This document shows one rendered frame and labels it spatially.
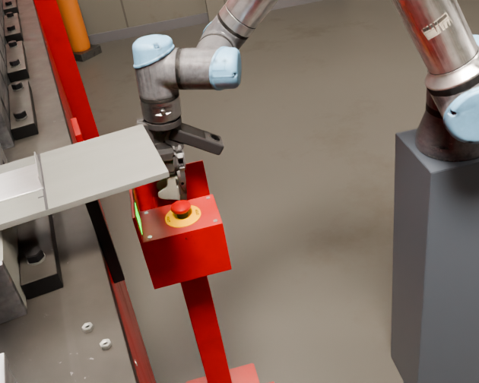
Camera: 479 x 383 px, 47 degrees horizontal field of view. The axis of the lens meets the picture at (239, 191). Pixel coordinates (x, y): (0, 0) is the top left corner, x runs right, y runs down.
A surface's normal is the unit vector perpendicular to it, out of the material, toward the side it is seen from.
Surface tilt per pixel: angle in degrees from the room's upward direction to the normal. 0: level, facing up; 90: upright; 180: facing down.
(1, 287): 90
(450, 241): 90
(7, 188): 0
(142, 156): 0
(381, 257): 0
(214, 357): 90
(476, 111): 97
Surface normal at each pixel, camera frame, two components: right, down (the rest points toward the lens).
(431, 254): 0.17, 0.54
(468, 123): -0.04, 0.66
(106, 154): -0.14, -0.82
